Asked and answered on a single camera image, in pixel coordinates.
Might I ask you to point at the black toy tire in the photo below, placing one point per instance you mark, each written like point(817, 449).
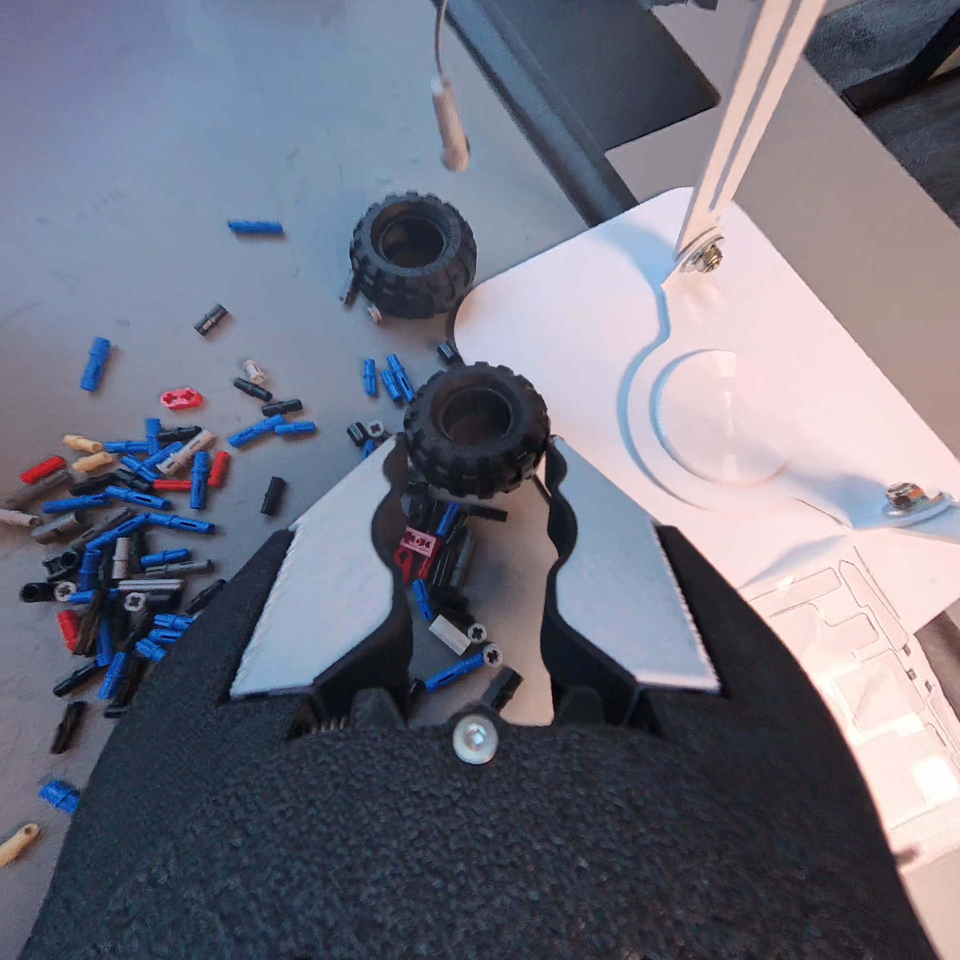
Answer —
point(450, 285)
point(510, 465)

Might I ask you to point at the white booklet stand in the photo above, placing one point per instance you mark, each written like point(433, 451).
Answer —
point(570, 330)

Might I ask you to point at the pile of small toy parts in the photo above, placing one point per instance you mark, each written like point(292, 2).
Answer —
point(120, 525)

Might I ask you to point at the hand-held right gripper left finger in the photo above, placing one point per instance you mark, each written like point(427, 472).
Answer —
point(323, 600)

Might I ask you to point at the grey toy pin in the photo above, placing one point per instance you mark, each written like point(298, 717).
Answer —
point(350, 288)

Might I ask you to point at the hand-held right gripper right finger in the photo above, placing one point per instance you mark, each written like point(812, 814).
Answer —
point(630, 593)

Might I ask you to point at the white sticker sheet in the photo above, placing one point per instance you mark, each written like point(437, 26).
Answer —
point(870, 705)

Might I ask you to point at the black toy pin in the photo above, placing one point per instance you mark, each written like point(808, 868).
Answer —
point(212, 318)

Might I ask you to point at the small grey toy connector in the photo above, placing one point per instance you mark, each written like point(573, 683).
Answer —
point(254, 371)

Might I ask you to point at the red toy connector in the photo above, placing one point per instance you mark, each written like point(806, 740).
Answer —
point(182, 398)

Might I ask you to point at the blue toy pin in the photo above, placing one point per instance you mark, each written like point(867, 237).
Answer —
point(255, 228)
point(96, 363)

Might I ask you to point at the grey desk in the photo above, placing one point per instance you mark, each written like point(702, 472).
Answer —
point(150, 120)

